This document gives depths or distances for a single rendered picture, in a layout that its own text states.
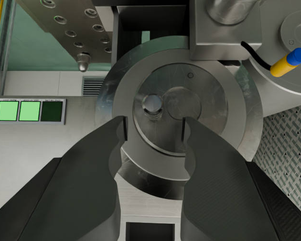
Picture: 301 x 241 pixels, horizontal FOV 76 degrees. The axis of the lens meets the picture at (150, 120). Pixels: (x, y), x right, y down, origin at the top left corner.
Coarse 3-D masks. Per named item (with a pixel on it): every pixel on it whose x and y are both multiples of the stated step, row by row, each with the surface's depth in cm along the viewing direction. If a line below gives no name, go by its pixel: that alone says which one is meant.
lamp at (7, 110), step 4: (0, 104) 52; (4, 104) 52; (8, 104) 52; (12, 104) 52; (16, 104) 52; (0, 108) 52; (4, 108) 52; (8, 108) 52; (12, 108) 52; (16, 108) 52; (0, 112) 52; (4, 112) 52; (8, 112) 52; (12, 112) 51; (16, 112) 51; (0, 116) 51; (4, 116) 51; (8, 116) 51; (12, 116) 51
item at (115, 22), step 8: (120, 24) 20; (120, 32) 20; (128, 32) 25; (136, 32) 34; (112, 40) 19; (120, 40) 20; (128, 40) 25; (136, 40) 34; (112, 48) 19; (120, 48) 20; (128, 48) 26; (112, 56) 19; (120, 56) 21; (112, 64) 18
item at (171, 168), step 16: (144, 64) 17; (160, 64) 17; (208, 64) 17; (128, 80) 17; (224, 80) 17; (128, 96) 17; (240, 96) 16; (112, 112) 17; (128, 112) 17; (240, 112) 16; (128, 128) 16; (240, 128) 16; (128, 144) 16; (144, 144) 16; (144, 160) 16; (160, 160) 16; (176, 160) 16; (160, 176) 16; (176, 176) 16
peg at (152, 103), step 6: (150, 96) 12; (156, 96) 12; (144, 102) 12; (150, 102) 12; (156, 102) 12; (162, 102) 12; (144, 108) 12; (150, 108) 12; (156, 108) 12; (162, 108) 12; (150, 114) 12; (156, 114) 12
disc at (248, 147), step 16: (144, 48) 18; (160, 48) 18; (176, 48) 18; (128, 64) 18; (224, 64) 18; (240, 64) 17; (112, 80) 18; (240, 80) 17; (112, 96) 17; (256, 96) 17; (96, 112) 17; (256, 112) 17; (96, 128) 17; (256, 128) 16; (240, 144) 16; (256, 144) 16; (128, 160) 16; (128, 176) 16; (144, 176) 16; (160, 192) 16; (176, 192) 16
